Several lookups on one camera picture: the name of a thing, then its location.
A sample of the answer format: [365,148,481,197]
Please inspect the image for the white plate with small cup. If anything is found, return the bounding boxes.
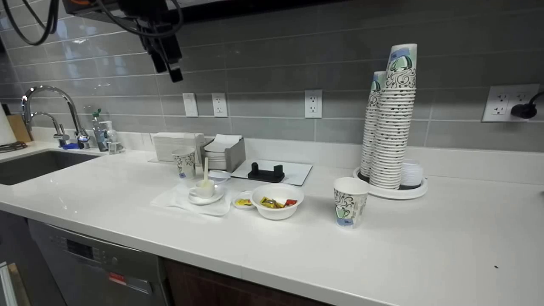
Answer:
[189,180,224,205]

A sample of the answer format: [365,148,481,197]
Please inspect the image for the white round cup tray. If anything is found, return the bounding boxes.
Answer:
[367,178,428,200]

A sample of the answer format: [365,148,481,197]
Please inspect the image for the chrome kitchen faucet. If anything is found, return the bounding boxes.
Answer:
[20,83,92,149]

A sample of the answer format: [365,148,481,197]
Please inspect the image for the white outlet with plug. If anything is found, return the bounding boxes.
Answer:
[483,83,539,122]

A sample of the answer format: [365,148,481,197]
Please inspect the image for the small white saucer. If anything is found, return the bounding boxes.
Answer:
[233,193,253,209]

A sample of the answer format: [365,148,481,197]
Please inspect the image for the tall paper cup stack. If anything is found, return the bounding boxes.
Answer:
[370,42,418,190]

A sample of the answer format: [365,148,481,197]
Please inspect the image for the dish soap bottle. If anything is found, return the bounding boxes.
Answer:
[92,108,115,153]

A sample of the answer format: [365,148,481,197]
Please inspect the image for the wooden knife block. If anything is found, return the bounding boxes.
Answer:
[8,114,32,142]

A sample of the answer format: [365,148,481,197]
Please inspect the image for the steel sink basin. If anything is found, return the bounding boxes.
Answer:
[0,151,93,185]

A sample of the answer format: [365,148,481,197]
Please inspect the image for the white wall outlet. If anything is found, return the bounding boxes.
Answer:
[304,90,323,119]

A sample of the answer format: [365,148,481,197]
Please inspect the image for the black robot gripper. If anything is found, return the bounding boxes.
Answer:
[141,35,183,81]

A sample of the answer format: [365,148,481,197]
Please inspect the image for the black hanging cable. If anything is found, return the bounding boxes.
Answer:
[3,0,61,47]

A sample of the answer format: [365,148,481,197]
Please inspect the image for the clear acrylic napkin box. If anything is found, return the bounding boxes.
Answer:
[151,132,204,163]

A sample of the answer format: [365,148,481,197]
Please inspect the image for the grey napkin holder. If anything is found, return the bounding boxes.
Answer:
[204,134,245,171]

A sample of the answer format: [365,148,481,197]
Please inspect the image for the black small holder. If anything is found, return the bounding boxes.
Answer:
[248,161,285,182]

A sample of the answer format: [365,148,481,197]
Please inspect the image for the white bowl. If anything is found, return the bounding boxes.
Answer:
[250,183,304,221]

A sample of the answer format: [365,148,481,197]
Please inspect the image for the patterned paper cup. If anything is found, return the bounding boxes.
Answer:
[333,176,369,227]

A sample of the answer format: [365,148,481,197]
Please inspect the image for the brown sachet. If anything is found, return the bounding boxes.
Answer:
[262,197,280,209]

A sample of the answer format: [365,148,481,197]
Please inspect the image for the black power plug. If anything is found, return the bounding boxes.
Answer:
[510,91,542,119]

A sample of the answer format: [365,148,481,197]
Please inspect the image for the stainless dishwasher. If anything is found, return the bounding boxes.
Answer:
[29,221,172,306]

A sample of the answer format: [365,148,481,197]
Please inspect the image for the white rectangular tray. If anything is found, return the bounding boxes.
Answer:
[233,159,313,187]

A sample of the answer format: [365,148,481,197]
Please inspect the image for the patterned ceramic mug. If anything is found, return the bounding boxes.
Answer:
[173,149,195,178]

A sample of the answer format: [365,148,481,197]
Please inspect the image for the white light switch plate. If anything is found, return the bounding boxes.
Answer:
[182,93,199,117]

